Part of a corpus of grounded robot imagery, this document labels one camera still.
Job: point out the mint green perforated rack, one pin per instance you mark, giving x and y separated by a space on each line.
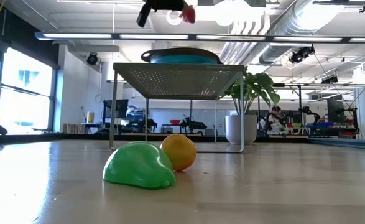
179 81

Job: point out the red bowl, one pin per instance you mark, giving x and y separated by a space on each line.
175 122

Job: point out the black background robot arm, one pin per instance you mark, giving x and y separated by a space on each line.
309 114
193 125
145 125

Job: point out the person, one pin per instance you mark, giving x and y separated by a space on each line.
275 123

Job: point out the yellow cylinder container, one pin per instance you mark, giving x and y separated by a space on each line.
90 117

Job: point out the artificial potted monstera plant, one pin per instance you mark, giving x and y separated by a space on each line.
256 90

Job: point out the small orange toy fruit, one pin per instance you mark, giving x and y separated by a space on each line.
180 151

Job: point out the red toy strawberry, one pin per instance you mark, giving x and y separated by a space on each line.
189 15

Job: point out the blue collapsible colander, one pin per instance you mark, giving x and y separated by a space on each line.
182 59

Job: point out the black computer monitor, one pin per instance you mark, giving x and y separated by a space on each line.
120 109

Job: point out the green toy pear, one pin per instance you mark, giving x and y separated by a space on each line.
138 166

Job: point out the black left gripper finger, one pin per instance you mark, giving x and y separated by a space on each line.
143 15

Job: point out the black ceiling spotlight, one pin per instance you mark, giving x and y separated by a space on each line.
92 58

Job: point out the black monitor desk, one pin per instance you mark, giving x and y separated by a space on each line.
92 125

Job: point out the wooden pallet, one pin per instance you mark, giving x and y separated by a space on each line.
71 127

